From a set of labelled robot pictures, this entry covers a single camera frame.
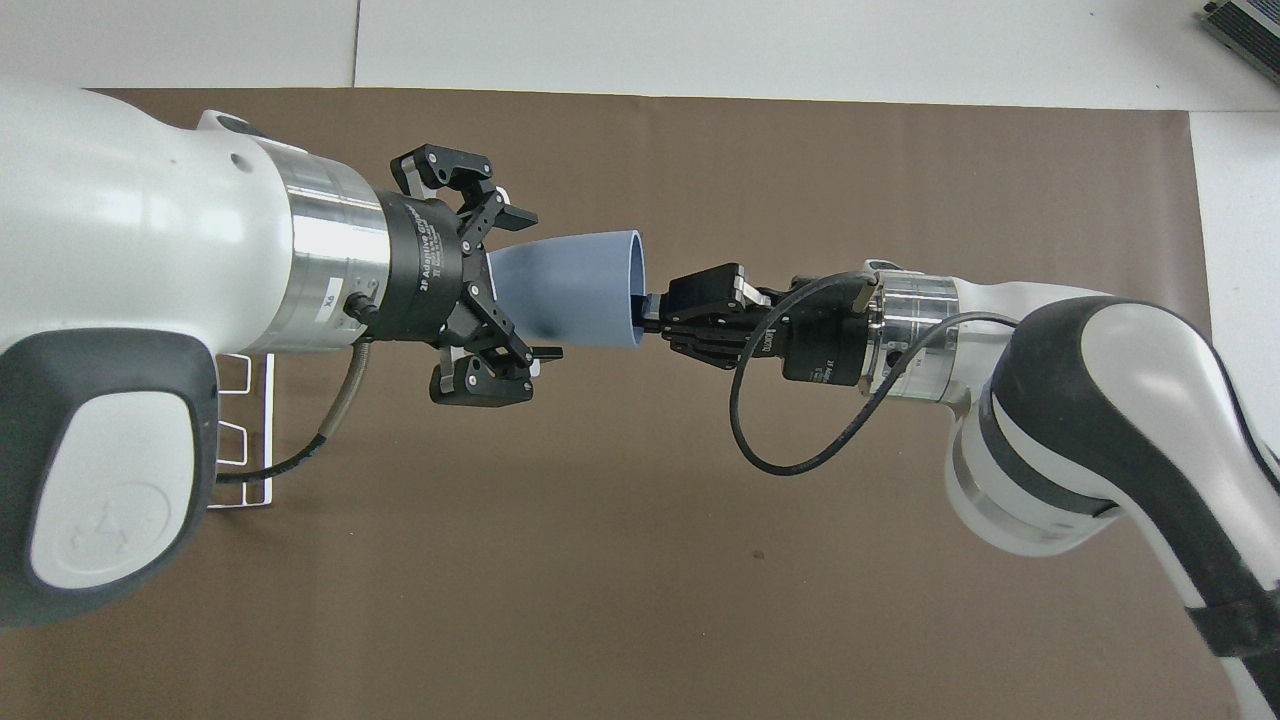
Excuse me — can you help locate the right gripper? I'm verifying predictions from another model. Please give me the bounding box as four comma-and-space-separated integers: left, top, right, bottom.
646, 262, 877, 387

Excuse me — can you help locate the black cable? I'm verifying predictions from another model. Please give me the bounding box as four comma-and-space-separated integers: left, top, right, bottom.
727, 272, 1022, 477
213, 290, 382, 486

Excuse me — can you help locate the blue-grey cup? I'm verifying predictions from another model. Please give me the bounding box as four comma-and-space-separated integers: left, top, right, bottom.
486, 229, 647, 354

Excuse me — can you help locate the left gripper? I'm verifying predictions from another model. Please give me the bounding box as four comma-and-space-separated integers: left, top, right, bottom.
377, 144, 564, 407

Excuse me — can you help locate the grey metal device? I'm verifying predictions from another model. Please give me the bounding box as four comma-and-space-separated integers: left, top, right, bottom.
1199, 0, 1280, 73

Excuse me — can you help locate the white wire cup holder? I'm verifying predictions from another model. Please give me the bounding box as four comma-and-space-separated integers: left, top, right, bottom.
204, 350, 277, 512

